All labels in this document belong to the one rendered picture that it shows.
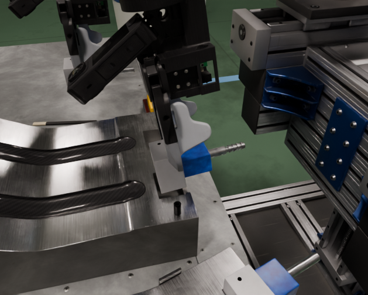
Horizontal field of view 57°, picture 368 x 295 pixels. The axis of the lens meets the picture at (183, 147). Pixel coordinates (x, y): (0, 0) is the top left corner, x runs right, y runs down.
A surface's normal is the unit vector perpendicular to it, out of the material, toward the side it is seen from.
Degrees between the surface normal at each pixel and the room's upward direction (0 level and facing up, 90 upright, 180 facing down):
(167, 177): 82
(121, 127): 0
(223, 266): 0
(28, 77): 0
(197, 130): 71
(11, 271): 90
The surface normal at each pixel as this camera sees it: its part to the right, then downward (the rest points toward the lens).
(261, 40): 0.26, 0.61
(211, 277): 0.00, -0.77
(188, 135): 0.18, 0.34
